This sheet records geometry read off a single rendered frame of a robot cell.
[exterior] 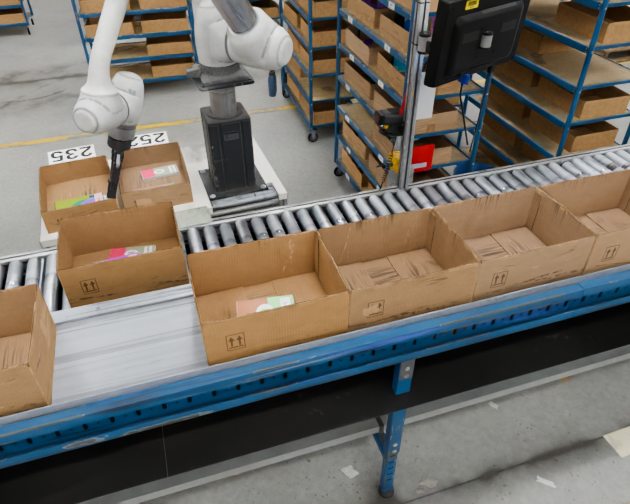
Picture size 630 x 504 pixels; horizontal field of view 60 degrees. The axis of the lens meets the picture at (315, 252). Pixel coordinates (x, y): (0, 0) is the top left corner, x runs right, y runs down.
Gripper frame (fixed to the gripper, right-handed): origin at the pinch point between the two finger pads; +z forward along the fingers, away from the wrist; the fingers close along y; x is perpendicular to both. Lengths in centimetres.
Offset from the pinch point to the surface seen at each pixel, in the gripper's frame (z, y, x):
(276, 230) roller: 6, -6, -62
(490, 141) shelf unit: -15, 100, -238
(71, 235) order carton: 21.4, 0.2, 11.1
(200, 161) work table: 13, 58, -43
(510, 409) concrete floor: 46, -66, -168
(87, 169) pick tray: 25, 58, 6
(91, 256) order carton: 28.4, -2.2, 3.7
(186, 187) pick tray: 8.6, 23.9, -30.7
